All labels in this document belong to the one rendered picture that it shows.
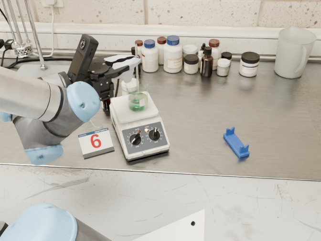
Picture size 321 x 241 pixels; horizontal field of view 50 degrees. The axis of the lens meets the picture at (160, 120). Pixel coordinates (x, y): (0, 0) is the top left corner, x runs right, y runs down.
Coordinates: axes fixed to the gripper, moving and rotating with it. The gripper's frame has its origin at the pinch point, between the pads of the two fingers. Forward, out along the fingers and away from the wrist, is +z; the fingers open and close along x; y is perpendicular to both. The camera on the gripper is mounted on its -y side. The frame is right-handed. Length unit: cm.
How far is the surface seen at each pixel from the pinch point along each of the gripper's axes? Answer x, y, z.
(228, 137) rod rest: 17.6, 24.4, 20.5
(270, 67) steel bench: -5, 25, 61
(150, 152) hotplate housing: 11.0, 24.3, -2.3
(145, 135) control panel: 7.2, 20.9, -1.8
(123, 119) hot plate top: 1.5, 17.3, -5.7
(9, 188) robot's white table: 0.7, 26.8, -39.3
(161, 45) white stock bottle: -30.8, 17.4, 27.5
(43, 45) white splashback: -66, 23, -8
